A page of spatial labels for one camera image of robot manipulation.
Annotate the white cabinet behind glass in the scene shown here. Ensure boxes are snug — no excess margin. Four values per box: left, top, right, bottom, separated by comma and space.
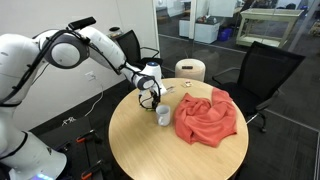
179, 18, 220, 44

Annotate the orange clamp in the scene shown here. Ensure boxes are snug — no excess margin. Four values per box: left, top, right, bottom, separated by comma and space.
76, 129, 102, 144
80, 160, 104, 180

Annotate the wooden frame table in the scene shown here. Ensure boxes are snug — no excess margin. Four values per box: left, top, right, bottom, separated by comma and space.
236, 8, 302, 48

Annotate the small colourful item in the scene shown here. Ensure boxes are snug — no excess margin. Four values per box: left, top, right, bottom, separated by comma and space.
182, 80, 193, 88

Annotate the black office chair right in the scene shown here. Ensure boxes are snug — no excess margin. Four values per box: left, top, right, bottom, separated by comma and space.
212, 41, 305, 133

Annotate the orange clamp lower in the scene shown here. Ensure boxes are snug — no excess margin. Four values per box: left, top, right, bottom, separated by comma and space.
80, 160, 104, 180

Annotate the round wooden table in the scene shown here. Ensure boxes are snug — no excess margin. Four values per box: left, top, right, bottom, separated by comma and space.
108, 90, 249, 180

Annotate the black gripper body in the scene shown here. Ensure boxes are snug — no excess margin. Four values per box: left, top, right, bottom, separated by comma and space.
151, 91, 161, 109

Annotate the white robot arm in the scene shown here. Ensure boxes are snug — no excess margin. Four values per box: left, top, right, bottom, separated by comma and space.
0, 27, 166, 180

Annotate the orange clamp upper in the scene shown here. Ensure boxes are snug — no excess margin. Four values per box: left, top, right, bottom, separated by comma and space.
76, 129, 102, 144

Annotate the black office chair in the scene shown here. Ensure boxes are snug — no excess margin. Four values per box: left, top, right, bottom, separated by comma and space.
212, 41, 305, 133
116, 30, 163, 70

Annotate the black camera bar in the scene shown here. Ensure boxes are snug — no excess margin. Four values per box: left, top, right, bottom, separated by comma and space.
68, 17, 96, 30

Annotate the orange cloth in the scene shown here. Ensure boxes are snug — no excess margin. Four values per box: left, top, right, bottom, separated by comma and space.
174, 88, 237, 147

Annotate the wall power outlet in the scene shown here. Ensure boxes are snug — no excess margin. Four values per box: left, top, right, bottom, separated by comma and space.
85, 71, 96, 81

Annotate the black office chair left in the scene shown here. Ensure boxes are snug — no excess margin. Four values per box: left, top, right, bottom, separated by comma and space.
116, 30, 163, 70

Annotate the white mug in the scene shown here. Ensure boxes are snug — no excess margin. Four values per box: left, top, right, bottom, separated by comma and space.
156, 105, 171, 126

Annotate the blue bin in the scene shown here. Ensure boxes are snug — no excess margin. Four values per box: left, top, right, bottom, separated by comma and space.
218, 28, 232, 41

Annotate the white wall cable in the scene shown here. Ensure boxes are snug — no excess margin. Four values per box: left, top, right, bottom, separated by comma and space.
61, 75, 105, 126

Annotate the beige round stool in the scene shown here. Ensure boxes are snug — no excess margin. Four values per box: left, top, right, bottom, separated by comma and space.
175, 59, 206, 81

